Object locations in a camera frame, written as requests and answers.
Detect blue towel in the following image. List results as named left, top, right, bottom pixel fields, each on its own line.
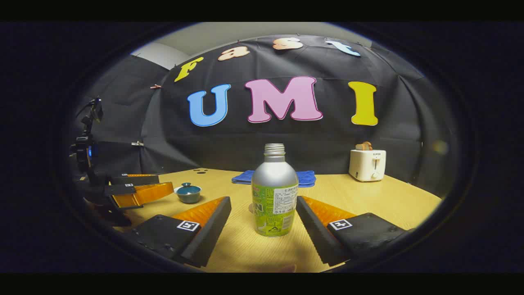
left=232, top=170, right=316, bottom=188

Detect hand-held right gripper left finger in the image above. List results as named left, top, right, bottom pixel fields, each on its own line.
left=131, top=196, right=232, bottom=268

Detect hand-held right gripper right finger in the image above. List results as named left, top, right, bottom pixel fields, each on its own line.
left=296, top=195, right=414, bottom=267

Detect teal teacup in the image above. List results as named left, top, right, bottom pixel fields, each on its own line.
left=174, top=185, right=202, bottom=204

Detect black backdrop cloth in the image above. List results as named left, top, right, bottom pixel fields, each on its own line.
left=72, top=35, right=455, bottom=197

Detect silver water bottle green label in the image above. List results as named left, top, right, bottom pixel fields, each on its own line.
left=251, top=143, right=299, bottom=238

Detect white toaster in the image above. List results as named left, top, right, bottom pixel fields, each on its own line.
left=349, top=149, right=386, bottom=182

